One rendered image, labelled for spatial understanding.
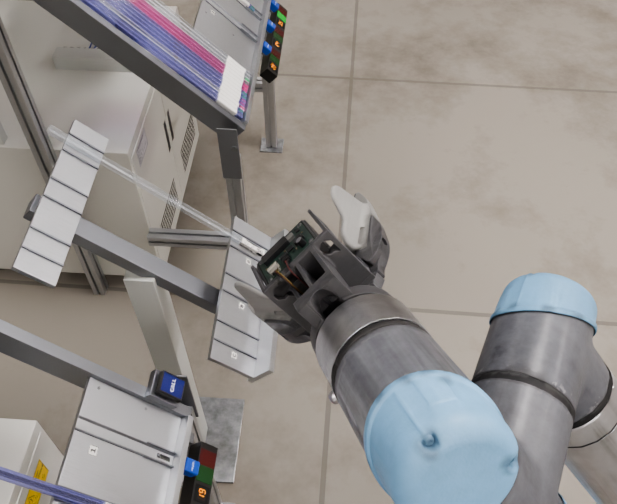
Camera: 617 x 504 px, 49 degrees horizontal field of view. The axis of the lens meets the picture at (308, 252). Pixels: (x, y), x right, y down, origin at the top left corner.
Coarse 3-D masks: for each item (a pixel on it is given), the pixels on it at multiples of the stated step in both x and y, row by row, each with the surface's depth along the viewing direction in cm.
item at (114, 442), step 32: (96, 384) 111; (96, 416) 108; (128, 416) 113; (160, 416) 118; (96, 448) 106; (128, 448) 110; (160, 448) 115; (64, 480) 100; (96, 480) 104; (128, 480) 108; (160, 480) 113
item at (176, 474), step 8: (184, 424) 119; (192, 424) 119; (184, 432) 118; (184, 440) 117; (176, 448) 117; (184, 448) 116; (160, 456) 119; (176, 456) 116; (184, 456) 115; (176, 464) 115; (184, 464) 115; (176, 472) 113; (176, 480) 112; (168, 488) 113; (176, 488) 112; (168, 496) 112; (176, 496) 111
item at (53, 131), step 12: (48, 132) 117; (60, 132) 118; (72, 144) 119; (84, 144) 121; (96, 156) 121; (108, 168) 123; (120, 168) 124; (132, 180) 125; (144, 180) 127; (156, 192) 128; (180, 204) 131; (192, 216) 132; (204, 216) 134; (216, 228) 135; (240, 240) 138
